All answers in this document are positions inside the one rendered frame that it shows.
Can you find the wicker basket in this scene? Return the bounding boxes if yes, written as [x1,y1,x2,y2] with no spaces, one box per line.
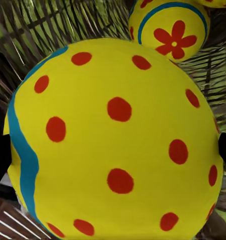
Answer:
[0,0,226,240]

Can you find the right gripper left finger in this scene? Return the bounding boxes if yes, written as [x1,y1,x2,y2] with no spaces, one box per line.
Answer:
[0,134,12,181]

